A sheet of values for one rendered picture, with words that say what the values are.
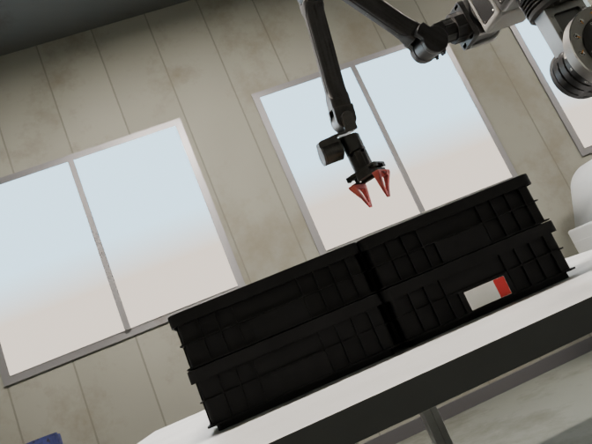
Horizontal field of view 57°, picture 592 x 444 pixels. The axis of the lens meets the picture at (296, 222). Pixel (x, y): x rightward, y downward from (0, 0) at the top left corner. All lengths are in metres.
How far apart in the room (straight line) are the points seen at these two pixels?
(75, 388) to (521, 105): 3.68
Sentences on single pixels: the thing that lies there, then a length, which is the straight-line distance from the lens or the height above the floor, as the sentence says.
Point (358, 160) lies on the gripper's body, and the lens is 1.52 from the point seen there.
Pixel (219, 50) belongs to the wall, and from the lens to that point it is 4.24.
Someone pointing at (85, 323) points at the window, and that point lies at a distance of 3.72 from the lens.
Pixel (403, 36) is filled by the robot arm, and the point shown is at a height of 1.47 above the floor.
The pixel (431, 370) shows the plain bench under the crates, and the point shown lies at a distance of 0.70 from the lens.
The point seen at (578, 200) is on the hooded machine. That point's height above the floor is 0.94.
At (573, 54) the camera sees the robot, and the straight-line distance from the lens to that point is 1.42.
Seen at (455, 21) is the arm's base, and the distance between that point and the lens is 1.73.
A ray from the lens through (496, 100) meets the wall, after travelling 4.46.
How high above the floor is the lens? 0.79
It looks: 12 degrees up
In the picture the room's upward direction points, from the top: 23 degrees counter-clockwise
